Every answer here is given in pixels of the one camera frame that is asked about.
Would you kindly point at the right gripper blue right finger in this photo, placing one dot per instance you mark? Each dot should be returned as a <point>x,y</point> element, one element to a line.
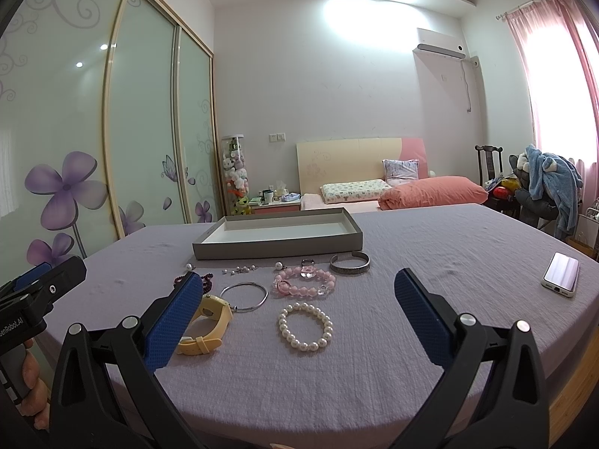
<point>512,410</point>

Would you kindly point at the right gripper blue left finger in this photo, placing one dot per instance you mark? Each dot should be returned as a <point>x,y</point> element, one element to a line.
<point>106,394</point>

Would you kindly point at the thin silver bangle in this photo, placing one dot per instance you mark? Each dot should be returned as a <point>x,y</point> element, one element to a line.
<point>244,297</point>

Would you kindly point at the dark engraved cuff bangle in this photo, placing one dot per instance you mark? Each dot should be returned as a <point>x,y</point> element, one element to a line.
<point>350,264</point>

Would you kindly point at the small pearl earrings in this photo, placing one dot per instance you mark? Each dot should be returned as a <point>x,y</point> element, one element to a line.
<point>246,269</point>

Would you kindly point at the person's left hand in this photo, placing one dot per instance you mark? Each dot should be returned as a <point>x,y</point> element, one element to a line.
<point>36,403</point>

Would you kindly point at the purple table cloth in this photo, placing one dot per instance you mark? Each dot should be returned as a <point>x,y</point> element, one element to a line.
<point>352,373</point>

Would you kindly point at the folded salmon pink quilt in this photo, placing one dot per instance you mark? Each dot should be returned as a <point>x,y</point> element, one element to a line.
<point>433,192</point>

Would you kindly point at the white smartphone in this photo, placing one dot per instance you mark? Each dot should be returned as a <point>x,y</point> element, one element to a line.
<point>561,275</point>

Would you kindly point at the dark wooden chair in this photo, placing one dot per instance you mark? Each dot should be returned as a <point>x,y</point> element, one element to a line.
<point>491,175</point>

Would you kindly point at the grey cardboard tray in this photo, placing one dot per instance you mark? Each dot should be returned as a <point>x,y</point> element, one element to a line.
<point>301,233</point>

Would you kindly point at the small lilac pillow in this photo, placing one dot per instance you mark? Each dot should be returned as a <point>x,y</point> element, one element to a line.
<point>395,169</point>

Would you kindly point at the floral white pillow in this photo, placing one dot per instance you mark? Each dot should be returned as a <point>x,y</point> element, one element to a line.
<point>353,191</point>

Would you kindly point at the clear tube of plush toys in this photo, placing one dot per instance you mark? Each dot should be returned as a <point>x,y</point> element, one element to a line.
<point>234,175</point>

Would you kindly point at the pink white nightstand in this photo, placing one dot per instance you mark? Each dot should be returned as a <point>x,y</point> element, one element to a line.
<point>276,207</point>

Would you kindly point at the blue plush garment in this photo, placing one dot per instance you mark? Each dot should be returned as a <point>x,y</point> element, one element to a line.
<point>552,191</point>

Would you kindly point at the bed with beige headboard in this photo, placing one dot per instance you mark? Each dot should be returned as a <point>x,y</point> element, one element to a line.
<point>341,161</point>

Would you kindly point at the sliding door flower wardrobe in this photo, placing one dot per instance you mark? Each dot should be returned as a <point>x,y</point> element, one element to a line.
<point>107,124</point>

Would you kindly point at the white air conditioner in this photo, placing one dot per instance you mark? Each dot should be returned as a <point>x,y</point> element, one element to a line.
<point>440,44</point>

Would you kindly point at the pink curtain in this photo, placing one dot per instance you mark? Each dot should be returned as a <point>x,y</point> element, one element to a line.
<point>558,49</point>

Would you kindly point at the white wall switch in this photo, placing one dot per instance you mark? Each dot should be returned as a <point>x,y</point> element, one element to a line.
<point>276,138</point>

